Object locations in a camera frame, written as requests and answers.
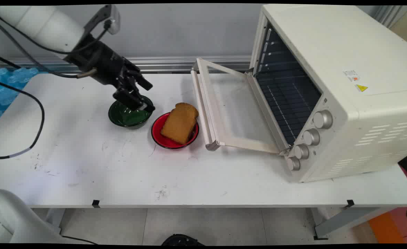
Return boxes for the cream glass oven door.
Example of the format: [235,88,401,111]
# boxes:
[191,58,291,155]

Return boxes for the large silver oven knob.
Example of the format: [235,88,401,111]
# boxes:
[313,110,333,129]

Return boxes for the black cable with grey tape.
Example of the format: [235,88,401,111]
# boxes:
[0,80,45,160]

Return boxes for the black camera cable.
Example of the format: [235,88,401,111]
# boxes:
[0,12,112,56]

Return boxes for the black round object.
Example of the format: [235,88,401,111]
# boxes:
[161,234,205,246]

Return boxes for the metal wire oven rack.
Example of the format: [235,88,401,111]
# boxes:
[256,69,322,146]

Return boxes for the brown toast slice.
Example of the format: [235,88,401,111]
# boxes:
[160,102,199,145]

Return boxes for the black floor cable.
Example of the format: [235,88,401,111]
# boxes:
[61,236,98,245]

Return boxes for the cream toaster oven body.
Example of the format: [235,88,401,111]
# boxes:
[250,4,407,183]

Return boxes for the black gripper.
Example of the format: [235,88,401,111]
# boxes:
[64,34,156,113]

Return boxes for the white robot base link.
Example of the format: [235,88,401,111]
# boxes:
[0,189,66,244]

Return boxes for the thin black background cable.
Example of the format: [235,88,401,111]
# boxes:
[0,53,21,69]

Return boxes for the red bowl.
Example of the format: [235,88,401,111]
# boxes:
[151,112,200,150]

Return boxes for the grey metal table leg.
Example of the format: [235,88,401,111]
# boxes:
[310,207,398,240]

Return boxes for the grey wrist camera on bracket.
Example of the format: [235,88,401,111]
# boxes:
[84,4,121,35]

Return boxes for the small silver oven knob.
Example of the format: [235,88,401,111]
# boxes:
[287,156,301,171]

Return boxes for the dark green bowl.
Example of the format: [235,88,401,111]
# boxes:
[108,95,155,129]

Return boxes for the white label sticker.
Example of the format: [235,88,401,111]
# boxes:
[343,69,361,82]

